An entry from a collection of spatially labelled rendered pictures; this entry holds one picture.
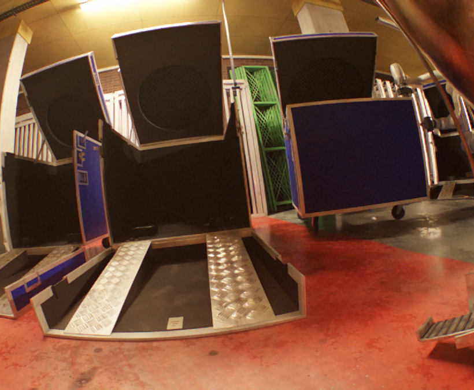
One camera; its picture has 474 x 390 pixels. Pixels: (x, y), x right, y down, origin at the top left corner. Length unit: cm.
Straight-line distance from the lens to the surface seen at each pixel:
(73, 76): 241
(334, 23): 402
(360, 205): 178
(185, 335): 75
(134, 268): 118
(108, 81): 534
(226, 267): 104
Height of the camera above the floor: 40
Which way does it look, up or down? 1 degrees down
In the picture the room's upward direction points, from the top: 7 degrees counter-clockwise
